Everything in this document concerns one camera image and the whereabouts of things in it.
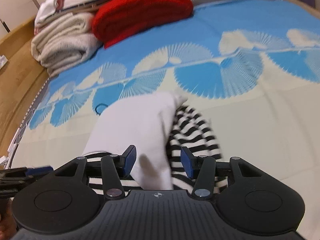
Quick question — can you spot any striped white vest sweater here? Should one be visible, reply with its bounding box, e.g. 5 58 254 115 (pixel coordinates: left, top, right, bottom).
82 92 222 192

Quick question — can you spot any left hand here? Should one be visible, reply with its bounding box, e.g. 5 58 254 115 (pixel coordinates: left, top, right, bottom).
0 199 17 240

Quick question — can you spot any blue white patterned bedsheet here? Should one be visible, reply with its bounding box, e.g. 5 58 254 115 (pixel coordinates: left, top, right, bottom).
11 0 319 239

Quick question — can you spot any tissue box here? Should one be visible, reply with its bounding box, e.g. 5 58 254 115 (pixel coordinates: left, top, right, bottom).
0 55 8 69

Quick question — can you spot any cream folded quilt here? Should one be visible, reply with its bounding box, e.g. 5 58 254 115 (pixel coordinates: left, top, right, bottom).
31 12 101 77

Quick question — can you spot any red folded blanket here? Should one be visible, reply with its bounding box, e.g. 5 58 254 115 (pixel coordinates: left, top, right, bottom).
92 0 194 48

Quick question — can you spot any pink white garment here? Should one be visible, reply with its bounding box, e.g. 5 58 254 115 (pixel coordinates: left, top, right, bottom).
34 0 64 35

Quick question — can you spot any black hair tie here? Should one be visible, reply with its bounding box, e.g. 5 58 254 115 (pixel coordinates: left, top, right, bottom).
95 103 107 116

